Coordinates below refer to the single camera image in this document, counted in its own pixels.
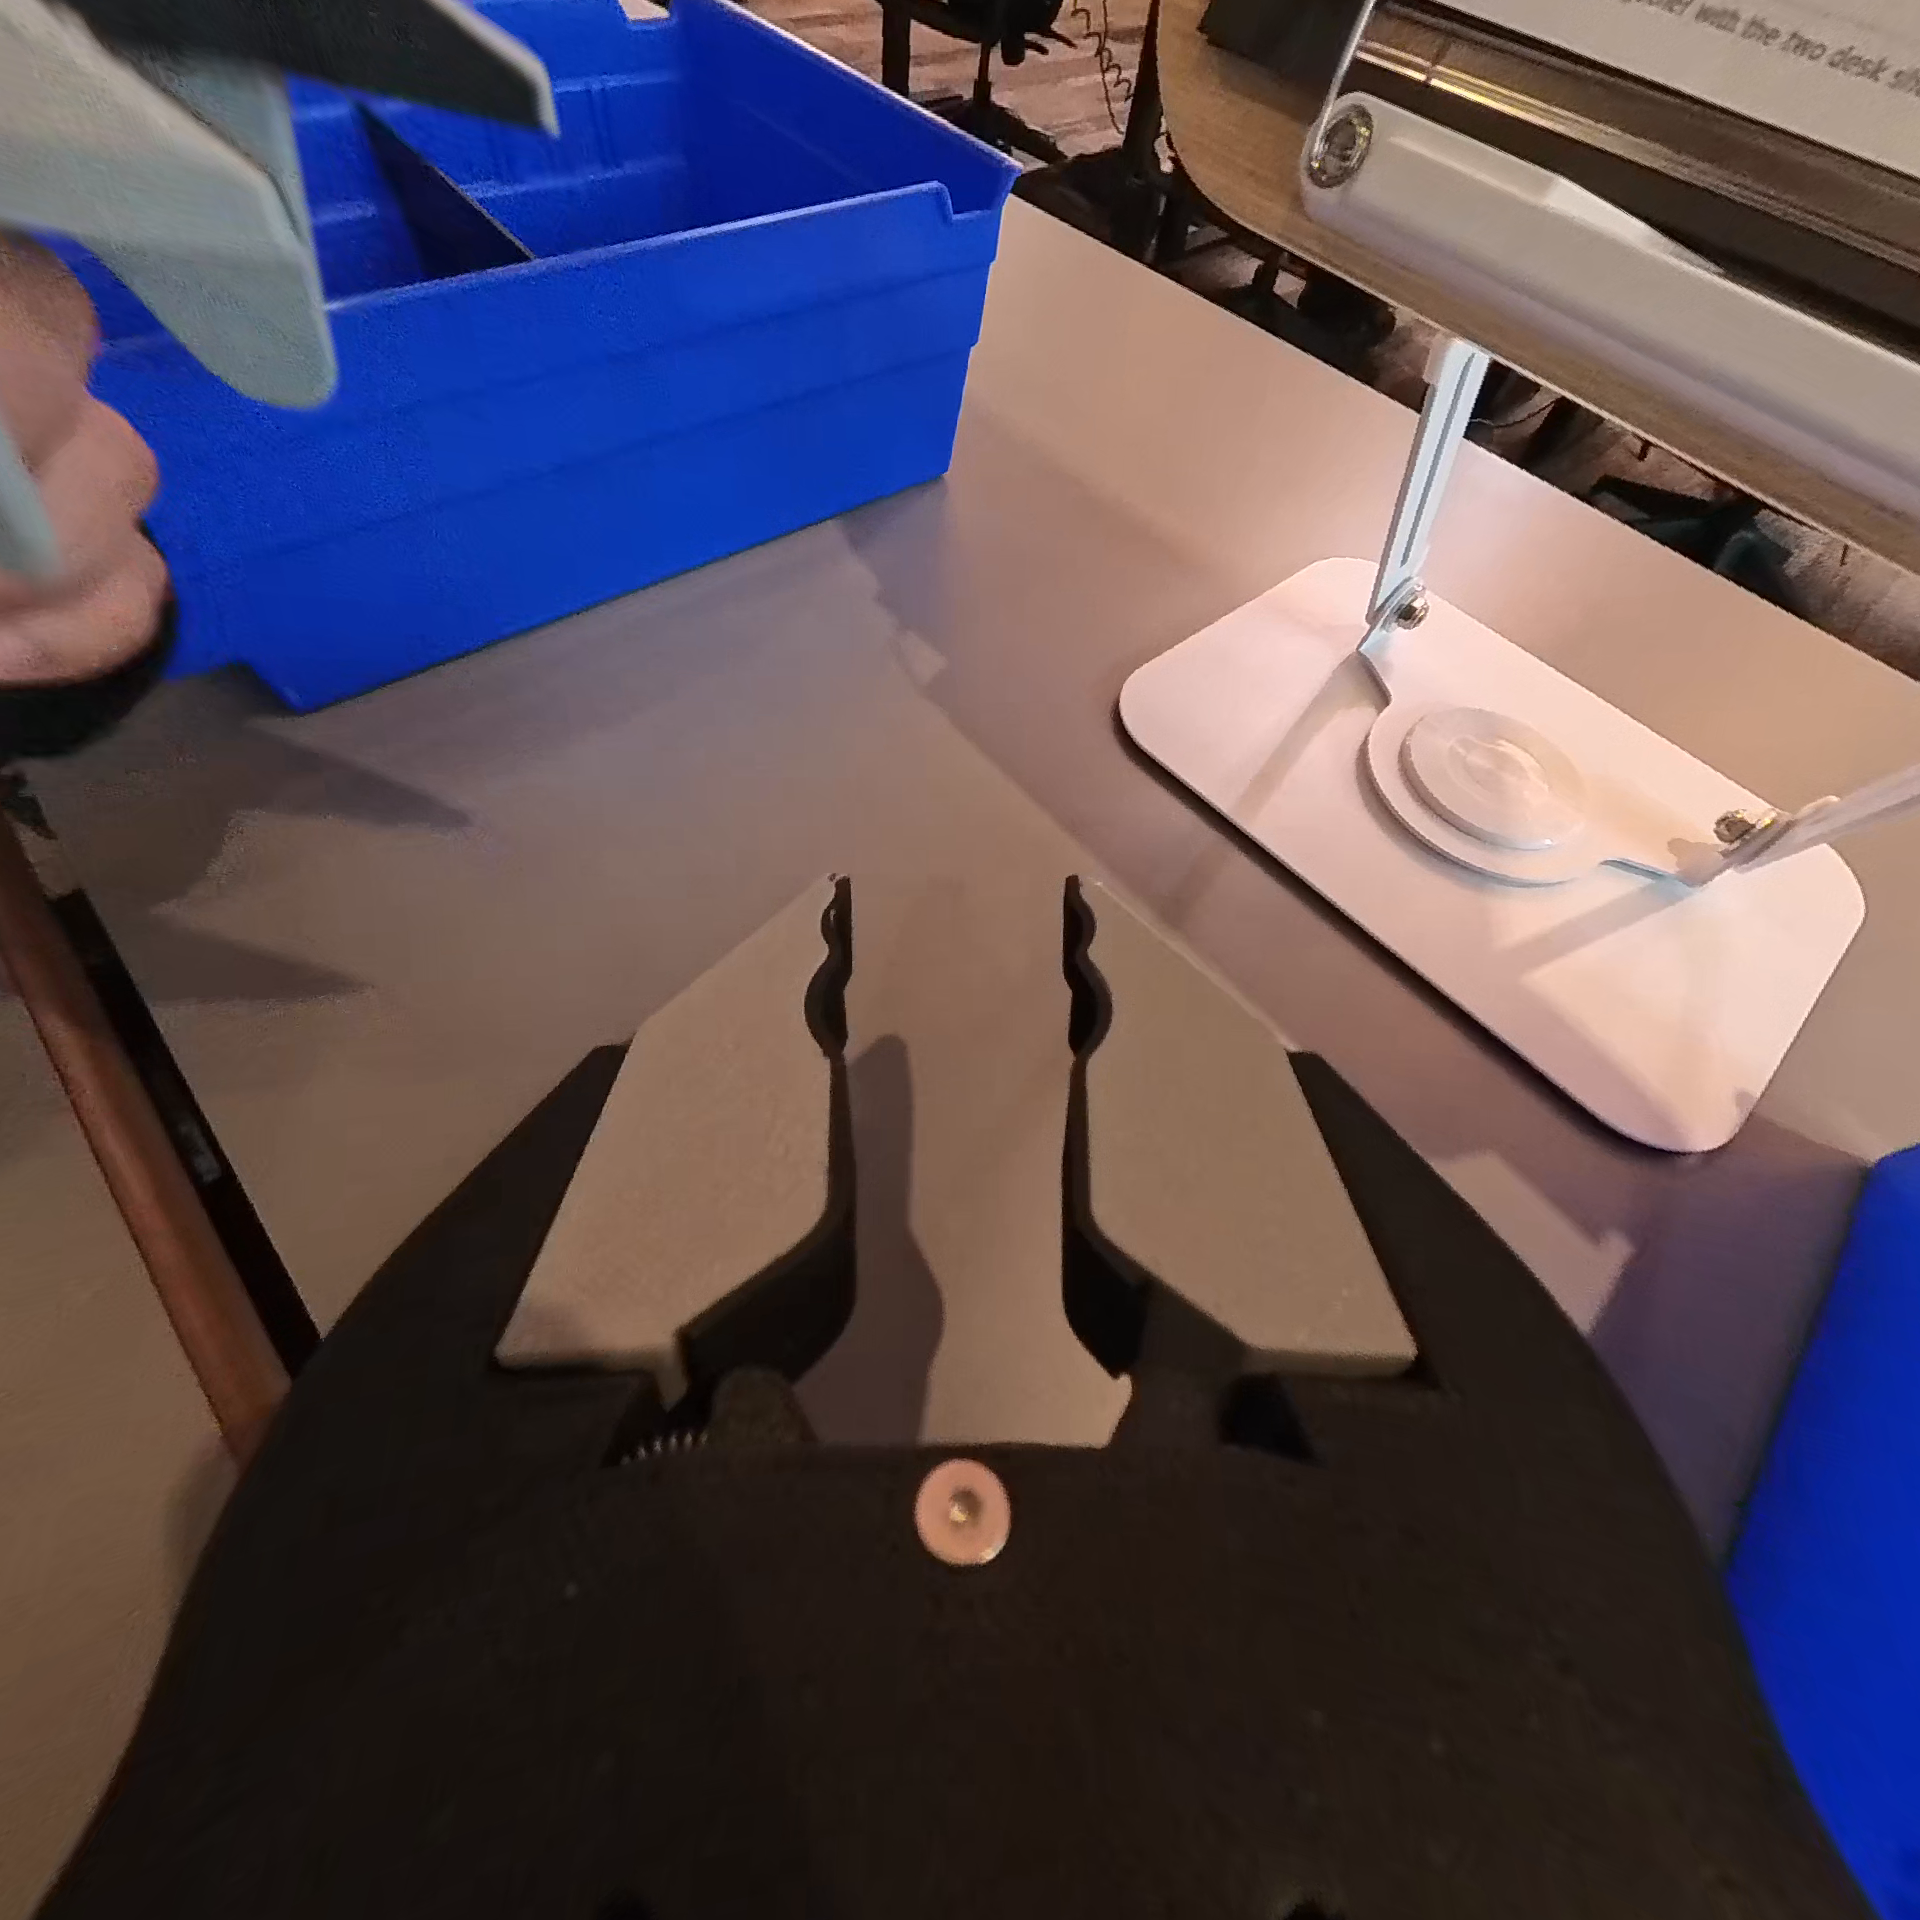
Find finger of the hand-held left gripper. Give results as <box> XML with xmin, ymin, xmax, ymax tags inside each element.
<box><xmin>74</xmin><ymin>0</ymin><xmax>559</xmax><ymax>134</ymax></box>
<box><xmin>0</xmin><ymin>0</ymin><xmax>336</xmax><ymax>410</ymax></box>

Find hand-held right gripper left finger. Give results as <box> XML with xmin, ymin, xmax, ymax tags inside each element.
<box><xmin>495</xmin><ymin>873</ymin><xmax>858</xmax><ymax>1403</ymax></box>

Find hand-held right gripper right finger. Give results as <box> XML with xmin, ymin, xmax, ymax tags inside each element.
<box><xmin>1063</xmin><ymin>873</ymin><xmax>1422</xmax><ymax>1383</ymax></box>

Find blue plastic bin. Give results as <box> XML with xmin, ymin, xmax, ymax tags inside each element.
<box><xmin>37</xmin><ymin>0</ymin><xmax>1024</xmax><ymax>714</ymax></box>
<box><xmin>1726</xmin><ymin>1148</ymin><xmax>1920</xmax><ymax>1920</ymax></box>

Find person's left forearm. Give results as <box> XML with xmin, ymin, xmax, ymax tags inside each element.
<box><xmin>0</xmin><ymin>591</ymin><xmax>182</xmax><ymax>770</ymax></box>

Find person's left hand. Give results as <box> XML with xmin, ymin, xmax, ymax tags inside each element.
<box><xmin>0</xmin><ymin>230</ymin><xmax>174</xmax><ymax>684</ymax></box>

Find black bin divider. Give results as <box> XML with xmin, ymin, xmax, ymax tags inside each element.
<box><xmin>359</xmin><ymin>105</ymin><xmax>534</xmax><ymax>279</ymax></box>

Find white wooden document stand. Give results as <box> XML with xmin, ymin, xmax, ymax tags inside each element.
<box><xmin>1117</xmin><ymin>0</ymin><xmax>1920</xmax><ymax>1154</ymax></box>

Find printed instruction sheet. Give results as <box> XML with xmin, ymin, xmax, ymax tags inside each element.
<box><xmin>1439</xmin><ymin>0</ymin><xmax>1920</xmax><ymax>161</ymax></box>

